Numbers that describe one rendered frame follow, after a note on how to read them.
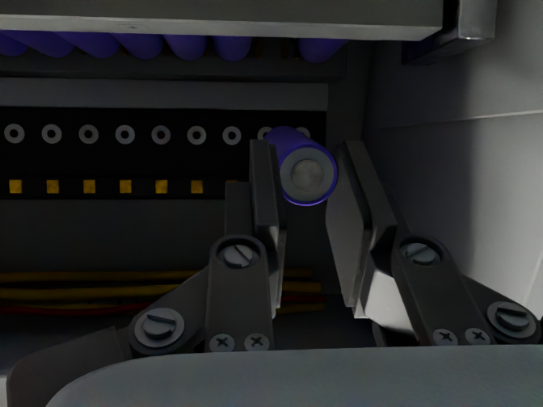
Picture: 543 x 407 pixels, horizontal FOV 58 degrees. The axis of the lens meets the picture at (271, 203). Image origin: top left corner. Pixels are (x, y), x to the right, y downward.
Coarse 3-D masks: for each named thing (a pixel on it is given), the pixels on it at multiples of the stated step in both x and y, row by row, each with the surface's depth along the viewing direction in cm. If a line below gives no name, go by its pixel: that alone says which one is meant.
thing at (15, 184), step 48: (0, 144) 28; (48, 144) 28; (96, 144) 28; (144, 144) 29; (192, 144) 29; (240, 144) 29; (0, 192) 28; (48, 192) 28; (96, 192) 28; (144, 192) 29; (192, 192) 29
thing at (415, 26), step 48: (0, 0) 14; (48, 0) 14; (96, 0) 14; (144, 0) 14; (192, 0) 14; (240, 0) 14; (288, 0) 15; (336, 0) 15; (384, 0) 15; (432, 0) 15
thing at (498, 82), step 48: (480, 0) 14; (528, 0) 14; (384, 48) 27; (432, 48) 16; (480, 48) 17; (528, 48) 14; (0, 96) 27; (48, 96) 27; (96, 96) 27; (144, 96) 28; (192, 96) 28; (240, 96) 28; (288, 96) 28; (384, 96) 27; (432, 96) 21; (480, 96) 17; (528, 96) 14
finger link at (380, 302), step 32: (352, 160) 13; (352, 192) 12; (384, 192) 12; (352, 224) 12; (384, 224) 11; (352, 256) 12; (384, 256) 11; (352, 288) 12; (384, 288) 11; (480, 288) 11; (384, 320) 11; (512, 320) 10
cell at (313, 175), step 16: (288, 128) 18; (272, 144) 16; (288, 144) 14; (304, 144) 14; (288, 160) 14; (304, 160) 13; (320, 160) 14; (288, 176) 14; (304, 176) 14; (320, 176) 14; (336, 176) 14; (288, 192) 14; (304, 192) 14; (320, 192) 14
